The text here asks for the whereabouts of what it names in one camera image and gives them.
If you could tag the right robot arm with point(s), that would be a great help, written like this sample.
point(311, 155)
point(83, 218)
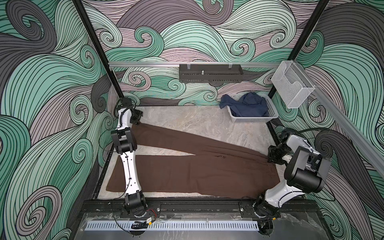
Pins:
point(306, 172)

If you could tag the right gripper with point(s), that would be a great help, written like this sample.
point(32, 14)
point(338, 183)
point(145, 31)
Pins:
point(271, 158)

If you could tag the brown trousers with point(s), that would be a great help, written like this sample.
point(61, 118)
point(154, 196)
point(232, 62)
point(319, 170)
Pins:
point(205, 166)

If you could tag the navy blue trousers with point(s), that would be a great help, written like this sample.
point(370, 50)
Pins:
point(249, 105)

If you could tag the black perforated wall tray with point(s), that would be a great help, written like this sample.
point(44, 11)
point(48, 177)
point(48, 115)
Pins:
point(211, 74)

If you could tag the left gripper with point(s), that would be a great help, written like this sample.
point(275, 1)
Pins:
point(138, 113)

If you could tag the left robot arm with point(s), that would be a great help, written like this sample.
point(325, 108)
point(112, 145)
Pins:
point(126, 145)

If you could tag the clear plastic wall bin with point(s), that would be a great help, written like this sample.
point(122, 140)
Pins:
point(292, 83)

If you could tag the aluminium rail right wall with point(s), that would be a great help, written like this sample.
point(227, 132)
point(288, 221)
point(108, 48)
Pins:
point(356, 136)

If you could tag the white slotted cable duct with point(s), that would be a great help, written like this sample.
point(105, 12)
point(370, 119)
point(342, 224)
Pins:
point(175, 226)

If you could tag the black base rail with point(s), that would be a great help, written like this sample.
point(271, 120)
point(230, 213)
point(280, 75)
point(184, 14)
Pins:
point(164, 208)

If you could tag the aluminium rail back wall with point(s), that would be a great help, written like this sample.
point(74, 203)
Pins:
point(166, 64)

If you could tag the aluminium rail wall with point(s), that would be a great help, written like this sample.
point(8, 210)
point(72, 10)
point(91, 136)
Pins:
point(356, 136)
point(166, 64)

